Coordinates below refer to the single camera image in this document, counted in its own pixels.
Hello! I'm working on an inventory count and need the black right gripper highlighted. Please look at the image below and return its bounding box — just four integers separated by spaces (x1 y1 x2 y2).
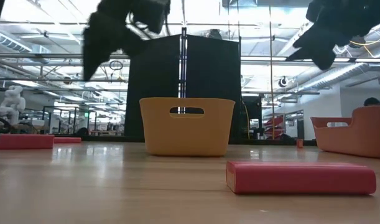
285 0 374 70

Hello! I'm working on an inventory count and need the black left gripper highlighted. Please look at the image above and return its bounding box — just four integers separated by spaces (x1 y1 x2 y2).
83 0 147 82

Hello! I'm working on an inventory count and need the yellow plastic bin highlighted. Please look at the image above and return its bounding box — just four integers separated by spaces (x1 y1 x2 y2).
139 97 236 157

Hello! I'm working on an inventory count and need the black folding partition screen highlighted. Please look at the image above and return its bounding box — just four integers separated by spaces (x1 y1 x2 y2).
124 27 242 144

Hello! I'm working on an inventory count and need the red background rack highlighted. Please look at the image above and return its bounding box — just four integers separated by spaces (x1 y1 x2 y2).
263 114 286 138

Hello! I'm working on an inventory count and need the black background cabinet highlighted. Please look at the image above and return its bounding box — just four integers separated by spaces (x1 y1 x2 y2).
241 95 262 140

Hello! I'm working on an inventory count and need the orange plastic bin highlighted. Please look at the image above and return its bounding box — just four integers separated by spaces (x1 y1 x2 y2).
310 105 380 159

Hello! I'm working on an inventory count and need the hanging black cable loop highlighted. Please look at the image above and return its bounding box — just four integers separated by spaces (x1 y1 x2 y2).
108 60 124 72

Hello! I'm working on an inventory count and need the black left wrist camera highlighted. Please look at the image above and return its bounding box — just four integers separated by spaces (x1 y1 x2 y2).
131 0 172 34

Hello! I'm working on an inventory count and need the yellow hanging extension cable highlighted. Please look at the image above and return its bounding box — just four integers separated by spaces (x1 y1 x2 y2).
268 0 276 141

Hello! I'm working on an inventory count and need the yellow background cable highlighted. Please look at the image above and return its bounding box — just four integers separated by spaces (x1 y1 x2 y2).
243 102 251 140

